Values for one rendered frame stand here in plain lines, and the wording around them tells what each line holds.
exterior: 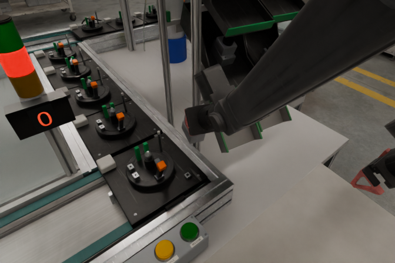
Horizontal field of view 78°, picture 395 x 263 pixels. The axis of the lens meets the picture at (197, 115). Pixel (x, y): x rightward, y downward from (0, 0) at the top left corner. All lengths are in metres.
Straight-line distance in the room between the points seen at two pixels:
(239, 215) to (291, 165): 0.29
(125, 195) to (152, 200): 0.08
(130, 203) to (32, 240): 0.26
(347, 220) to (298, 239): 0.17
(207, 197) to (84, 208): 0.35
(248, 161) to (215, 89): 0.52
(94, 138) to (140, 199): 0.31
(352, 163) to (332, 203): 1.50
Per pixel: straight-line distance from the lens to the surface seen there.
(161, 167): 0.63
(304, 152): 1.03
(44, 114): 0.64
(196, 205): 0.69
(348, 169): 2.34
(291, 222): 0.83
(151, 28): 1.92
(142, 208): 0.69
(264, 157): 0.96
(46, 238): 0.80
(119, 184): 0.75
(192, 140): 0.66
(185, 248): 0.64
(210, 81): 0.46
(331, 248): 0.83
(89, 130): 0.95
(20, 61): 0.59
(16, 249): 0.82
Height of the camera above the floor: 1.55
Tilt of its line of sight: 38 degrees down
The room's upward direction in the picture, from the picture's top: straight up
